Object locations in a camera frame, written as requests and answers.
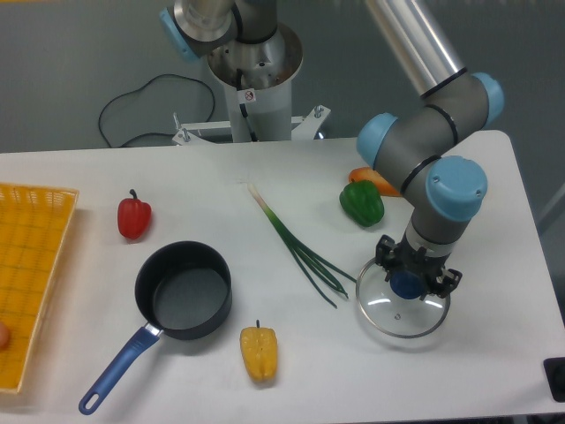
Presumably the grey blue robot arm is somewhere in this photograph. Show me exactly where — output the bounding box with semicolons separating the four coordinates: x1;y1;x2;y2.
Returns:
160;1;504;299

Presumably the black cable on floor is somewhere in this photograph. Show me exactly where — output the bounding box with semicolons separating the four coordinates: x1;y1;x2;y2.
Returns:
97;73;216;148

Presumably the orange baguette bread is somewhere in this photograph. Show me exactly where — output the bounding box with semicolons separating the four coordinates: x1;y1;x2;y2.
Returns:
348;167;401;197

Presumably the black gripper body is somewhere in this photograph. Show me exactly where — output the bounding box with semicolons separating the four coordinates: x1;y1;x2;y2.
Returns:
388;240;448;300

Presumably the glass lid blue knob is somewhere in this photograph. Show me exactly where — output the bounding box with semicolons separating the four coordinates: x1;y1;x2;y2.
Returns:
356;259;451;339

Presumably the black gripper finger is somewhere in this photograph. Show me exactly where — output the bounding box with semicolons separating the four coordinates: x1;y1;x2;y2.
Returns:
375;235;397;281
430;268;463;297

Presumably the yellow bell pepper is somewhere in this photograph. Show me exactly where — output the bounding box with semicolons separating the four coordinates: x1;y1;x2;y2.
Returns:
239;320;278;383

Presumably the yellow woven basket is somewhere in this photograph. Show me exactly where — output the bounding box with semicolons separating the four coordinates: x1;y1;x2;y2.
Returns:
1;183;79;394

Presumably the brown egg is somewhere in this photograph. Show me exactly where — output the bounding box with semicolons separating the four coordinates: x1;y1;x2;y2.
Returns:
0;322;11;350

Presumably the green bell pepper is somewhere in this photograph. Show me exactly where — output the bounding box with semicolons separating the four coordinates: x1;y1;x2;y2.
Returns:
339;180;385;228

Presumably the black saucepan blue handle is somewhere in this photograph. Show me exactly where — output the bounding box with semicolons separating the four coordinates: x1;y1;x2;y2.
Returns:
79;241;233;415

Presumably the black object table corner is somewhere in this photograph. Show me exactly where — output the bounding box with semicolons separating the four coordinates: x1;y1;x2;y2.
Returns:
543;357;565;403

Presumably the red bell pepper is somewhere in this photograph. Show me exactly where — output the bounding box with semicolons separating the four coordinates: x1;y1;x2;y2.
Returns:
117;189;152;240

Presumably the green spring onion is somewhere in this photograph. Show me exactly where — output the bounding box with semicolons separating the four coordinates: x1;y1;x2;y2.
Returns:
247;183;356;309

